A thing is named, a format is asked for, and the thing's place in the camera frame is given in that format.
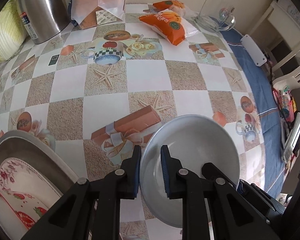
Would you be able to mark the white power strip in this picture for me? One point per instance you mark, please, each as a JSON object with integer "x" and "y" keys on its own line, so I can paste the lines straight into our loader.
{"x": 253, "y": 50}

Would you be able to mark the large stainless steel pan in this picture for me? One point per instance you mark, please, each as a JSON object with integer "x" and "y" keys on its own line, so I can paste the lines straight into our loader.
{"x": 28, "y": 148}

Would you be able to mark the pale blue wide bowl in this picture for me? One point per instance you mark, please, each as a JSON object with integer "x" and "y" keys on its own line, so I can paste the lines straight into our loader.
{"x": 194, "y": 140}

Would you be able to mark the clear glass pitcher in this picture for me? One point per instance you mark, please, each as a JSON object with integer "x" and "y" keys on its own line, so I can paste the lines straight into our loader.
{"x": 216, "y": 15}

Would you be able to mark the stainless steel thermos jug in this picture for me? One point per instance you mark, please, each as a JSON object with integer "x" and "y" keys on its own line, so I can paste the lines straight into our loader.
{"x": 43, "y": 19}

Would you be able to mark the strawberry pattern bowl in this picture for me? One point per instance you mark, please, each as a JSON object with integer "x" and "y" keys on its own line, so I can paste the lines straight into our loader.
{"x": 19, "y": 211}

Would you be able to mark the front orange snack packet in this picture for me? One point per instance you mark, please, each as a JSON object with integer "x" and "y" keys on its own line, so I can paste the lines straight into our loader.
{"x": 170, "y": 25}

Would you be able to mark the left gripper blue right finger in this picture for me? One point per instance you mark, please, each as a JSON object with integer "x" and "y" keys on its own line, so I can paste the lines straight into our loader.
{"x": 212, "y": 207}

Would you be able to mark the bagged sliced bread loaf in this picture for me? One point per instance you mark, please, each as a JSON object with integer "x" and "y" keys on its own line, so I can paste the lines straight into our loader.
{"x": 91, "y": 13}

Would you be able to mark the checkered patterned tablecloth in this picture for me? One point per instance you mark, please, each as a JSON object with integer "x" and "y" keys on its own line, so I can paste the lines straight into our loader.
{"x": 92, "y": 95}

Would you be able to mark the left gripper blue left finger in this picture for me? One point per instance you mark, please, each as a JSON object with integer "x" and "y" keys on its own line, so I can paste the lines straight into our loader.
{"x": 91, "y": 209}

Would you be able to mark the white plastic chair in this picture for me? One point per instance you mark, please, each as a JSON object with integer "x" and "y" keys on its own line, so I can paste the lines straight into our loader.
{"x": 290, "y": 81}

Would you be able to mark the rear orange snack packet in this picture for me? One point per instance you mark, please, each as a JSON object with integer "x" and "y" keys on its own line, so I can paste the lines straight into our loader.
{"x": 173, "y": 5}

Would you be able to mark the napa cabbage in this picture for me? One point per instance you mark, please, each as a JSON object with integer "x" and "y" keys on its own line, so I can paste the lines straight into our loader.
{"x": 12, "y": 31}

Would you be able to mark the orange snack packet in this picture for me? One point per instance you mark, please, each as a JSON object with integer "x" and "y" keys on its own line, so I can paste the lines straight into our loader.
{"x": 173, "y": 5}
{"x": 170, "y": 25}

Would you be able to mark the pink floral plate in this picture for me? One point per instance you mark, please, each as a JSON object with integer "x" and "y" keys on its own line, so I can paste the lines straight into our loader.
{"x": 17, "y": 175}

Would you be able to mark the white cabinet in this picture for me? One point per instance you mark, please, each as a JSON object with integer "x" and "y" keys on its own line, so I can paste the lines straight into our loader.
{"x": 285, "y": 18}

